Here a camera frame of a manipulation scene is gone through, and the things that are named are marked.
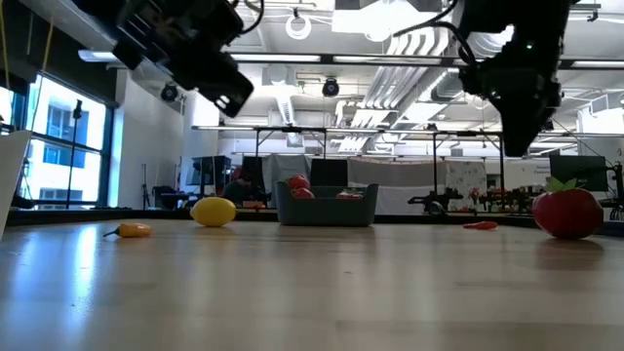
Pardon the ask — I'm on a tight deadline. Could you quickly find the white cloth cover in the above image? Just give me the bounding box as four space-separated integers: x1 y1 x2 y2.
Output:
347 156 448 215

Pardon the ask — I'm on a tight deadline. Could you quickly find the black equipment rack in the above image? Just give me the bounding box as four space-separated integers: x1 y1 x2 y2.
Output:
192 155 233 196

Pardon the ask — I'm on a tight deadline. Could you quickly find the grey cloth cover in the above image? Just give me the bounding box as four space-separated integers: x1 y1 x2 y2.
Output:
261 153 311 186

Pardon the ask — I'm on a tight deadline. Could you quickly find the white ring light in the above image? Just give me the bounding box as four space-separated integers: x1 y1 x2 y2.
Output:
285 14 313 41

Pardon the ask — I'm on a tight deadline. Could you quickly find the black light stand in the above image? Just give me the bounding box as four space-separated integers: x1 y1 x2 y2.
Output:
65 98 84 211

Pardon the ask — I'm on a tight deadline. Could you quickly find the orange toy pepper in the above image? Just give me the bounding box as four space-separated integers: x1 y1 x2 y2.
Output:
102 222 154 239

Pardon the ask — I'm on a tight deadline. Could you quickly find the dark grey bin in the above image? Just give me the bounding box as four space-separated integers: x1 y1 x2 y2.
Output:
273 181 379 227

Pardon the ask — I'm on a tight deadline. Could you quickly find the white plastic bin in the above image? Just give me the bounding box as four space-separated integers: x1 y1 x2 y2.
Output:
0 130 33 241

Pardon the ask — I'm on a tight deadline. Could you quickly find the large window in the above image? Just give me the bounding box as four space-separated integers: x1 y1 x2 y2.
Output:
0 72 116 212

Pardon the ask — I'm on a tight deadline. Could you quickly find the person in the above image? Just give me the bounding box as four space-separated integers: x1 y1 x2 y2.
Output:
221 174 254 206

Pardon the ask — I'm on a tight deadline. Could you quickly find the yellow toy lemon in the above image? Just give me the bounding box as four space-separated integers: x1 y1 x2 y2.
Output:
189 196 238 228

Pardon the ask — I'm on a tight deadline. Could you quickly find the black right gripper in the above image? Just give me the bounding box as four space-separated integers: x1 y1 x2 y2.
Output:
459 40 563 159

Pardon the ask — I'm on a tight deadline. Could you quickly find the black beam with light strips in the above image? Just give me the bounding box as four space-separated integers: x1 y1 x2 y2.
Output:
77 48 624 69

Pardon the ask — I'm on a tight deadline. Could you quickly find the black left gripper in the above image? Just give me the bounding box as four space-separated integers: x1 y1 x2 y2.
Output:
170 45 256 120

